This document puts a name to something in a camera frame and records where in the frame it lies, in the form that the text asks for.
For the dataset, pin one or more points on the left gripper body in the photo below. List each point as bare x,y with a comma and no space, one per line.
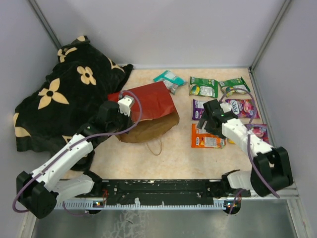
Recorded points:
123,122

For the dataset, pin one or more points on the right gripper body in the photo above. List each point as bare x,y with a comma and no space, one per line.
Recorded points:
207,126

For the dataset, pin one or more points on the purple candy bag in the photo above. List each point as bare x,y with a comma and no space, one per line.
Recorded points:
198,109
243,108

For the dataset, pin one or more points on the orange candy bag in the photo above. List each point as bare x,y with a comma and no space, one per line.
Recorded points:
202,139

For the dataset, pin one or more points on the yellow candy pack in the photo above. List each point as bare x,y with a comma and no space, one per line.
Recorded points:
230,141

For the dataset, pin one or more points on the green candy bag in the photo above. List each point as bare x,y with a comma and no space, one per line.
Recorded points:
203,87
236,85

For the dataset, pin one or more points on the red paper bag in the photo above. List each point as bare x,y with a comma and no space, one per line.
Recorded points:
157,116

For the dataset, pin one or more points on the teal mint candy bag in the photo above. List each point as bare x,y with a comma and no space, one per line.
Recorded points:
171,81

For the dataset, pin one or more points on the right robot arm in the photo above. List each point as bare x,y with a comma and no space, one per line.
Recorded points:
271,170

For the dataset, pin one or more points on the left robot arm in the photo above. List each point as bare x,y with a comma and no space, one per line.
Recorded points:
42,189

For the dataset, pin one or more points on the black floral blanket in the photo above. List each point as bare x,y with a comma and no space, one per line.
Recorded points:
73,92

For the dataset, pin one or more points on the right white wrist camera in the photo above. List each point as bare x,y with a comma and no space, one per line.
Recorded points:
226,108

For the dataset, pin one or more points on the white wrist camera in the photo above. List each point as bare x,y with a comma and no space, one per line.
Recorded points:
226,108
125,105

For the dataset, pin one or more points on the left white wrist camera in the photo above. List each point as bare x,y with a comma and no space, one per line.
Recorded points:
125,105

